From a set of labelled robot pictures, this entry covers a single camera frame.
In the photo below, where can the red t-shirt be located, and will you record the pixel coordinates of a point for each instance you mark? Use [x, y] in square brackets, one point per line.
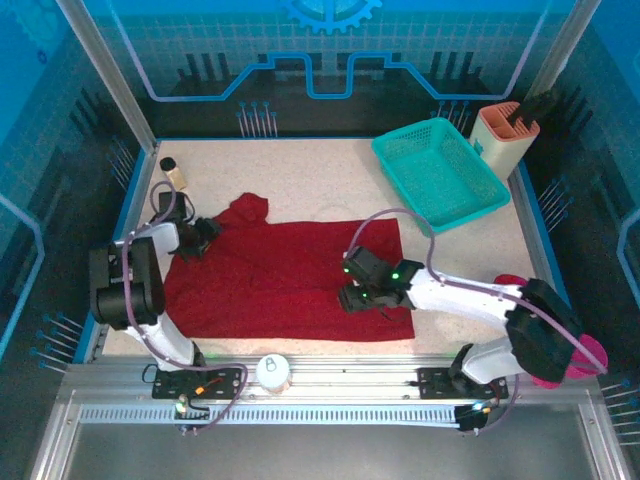
[275, 280]

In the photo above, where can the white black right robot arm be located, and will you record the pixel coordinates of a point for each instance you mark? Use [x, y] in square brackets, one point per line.
[465, 295]

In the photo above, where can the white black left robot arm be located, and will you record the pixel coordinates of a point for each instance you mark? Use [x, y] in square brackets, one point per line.
[145, 280]

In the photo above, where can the small bottle with black cap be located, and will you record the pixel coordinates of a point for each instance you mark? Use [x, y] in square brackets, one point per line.
[173, 174]

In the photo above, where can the tin can with pull tab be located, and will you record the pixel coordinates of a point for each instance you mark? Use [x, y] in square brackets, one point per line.
[272, 375]

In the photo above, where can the teal plastic basket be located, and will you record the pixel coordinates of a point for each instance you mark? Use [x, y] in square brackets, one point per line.
[435, 170]

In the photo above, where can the pink bowl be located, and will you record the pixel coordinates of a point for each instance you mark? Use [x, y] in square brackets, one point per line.
[510, 279]

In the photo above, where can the black connector box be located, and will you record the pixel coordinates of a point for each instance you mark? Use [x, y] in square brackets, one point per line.
[187, 415]
[470, 417]

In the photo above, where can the cream orange utensil holder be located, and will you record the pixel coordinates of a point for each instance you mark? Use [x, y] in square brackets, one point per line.
[500, 150]

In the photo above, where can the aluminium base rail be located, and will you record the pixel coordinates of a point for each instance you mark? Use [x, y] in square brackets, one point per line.
[350, 375]

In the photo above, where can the aluminium frame post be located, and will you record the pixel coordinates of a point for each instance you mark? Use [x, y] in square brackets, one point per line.
[565, 45]
[105, 70]

